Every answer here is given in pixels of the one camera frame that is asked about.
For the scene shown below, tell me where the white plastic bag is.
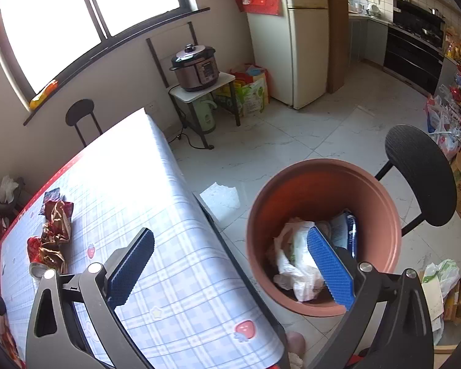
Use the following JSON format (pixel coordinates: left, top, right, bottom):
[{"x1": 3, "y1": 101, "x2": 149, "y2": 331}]
[{"x1": 266, "y1": 217, "x2": 330, "y2": 302}]

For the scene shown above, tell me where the blue probiotic powder packet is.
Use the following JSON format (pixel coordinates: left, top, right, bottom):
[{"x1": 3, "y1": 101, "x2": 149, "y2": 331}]
[{"x1": 329, "y1": 210, "x2": 358, "y2": 259}]

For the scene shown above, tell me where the brown wrapper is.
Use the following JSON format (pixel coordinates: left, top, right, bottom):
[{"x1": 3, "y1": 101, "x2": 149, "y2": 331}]
[{"x1": 27, "y1": 200, "x2": 74, "y2": 273}]

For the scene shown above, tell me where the small dark blue wrapper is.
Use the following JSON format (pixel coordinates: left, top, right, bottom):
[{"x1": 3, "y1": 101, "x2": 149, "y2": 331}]
[{"x1": 39, "y1": 188, "x2": 65, "y2": 216}]

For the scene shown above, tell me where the crushed red can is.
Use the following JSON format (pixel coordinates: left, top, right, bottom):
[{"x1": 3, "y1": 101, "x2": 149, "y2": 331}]
[{"x1": 29, "y1": 262, "x2": 49, "y2": 281}]

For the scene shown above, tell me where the black kitchen stove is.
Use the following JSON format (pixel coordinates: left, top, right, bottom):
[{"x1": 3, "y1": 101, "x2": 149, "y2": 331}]
[{"x1": 384, "y1": 0, "x2": 446, "y2": 94}]

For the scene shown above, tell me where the blue plaid tablecloth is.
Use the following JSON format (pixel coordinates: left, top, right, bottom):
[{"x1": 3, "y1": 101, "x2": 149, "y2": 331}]
[{"x1": 0, "y1": 110, "x2": 289, "y2": 368}]

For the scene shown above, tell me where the terracotta plastic bin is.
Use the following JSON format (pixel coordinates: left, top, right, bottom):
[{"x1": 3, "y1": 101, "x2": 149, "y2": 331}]
[{"x1": 246, "y1": 158, "x2": 401, "y2": 317}]

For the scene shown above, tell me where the black stool near bin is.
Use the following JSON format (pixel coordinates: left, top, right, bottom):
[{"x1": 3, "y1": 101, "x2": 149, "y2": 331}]
[{"x1": 376, "y1": 124, "x2": 457, "y2": 236}]

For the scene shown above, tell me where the black stool by window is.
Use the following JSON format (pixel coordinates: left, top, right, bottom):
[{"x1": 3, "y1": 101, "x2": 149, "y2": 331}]
[{"x1": 65, "y1": 98, "x2": 103, "y2": 148}]

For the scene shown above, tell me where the green kettle under table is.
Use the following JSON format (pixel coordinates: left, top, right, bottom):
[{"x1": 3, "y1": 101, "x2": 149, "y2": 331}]
[{"x1": 192, "y1": 97, "x2": 217, "y2": 134}]

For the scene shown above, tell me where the small white side table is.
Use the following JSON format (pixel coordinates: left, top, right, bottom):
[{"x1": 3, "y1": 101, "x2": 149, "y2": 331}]
[{"x1": 167, "y1": 72, "x2": 241, "y2": 150}]

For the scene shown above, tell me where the yellow orange bag on sill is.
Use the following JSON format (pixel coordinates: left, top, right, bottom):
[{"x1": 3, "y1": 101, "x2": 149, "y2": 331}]
[{"x1": 29, "y1": 79, "x2": 58, "y2": 111}]

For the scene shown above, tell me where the green printed shopping bag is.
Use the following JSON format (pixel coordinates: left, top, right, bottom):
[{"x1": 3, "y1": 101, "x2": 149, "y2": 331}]
[{"x1": 230, "y1": 63, "x2": 269, "y2": 117}]

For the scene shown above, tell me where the electric pressure cooker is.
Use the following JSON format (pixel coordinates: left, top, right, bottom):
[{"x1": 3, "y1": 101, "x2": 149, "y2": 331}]
[{"x1": 170, "y1": 43, "x2": 220, "y2": 92}]

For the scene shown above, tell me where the white refrigerator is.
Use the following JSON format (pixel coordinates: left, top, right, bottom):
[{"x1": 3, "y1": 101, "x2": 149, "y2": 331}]
[{"x1": 247, "y1": 0, "x2": 329, "y2": 110}]

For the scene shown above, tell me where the window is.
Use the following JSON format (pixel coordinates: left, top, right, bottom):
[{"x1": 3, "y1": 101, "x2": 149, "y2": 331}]
[{"x1": 0, "y1": 0, "x2": 195, "y2": 110}]

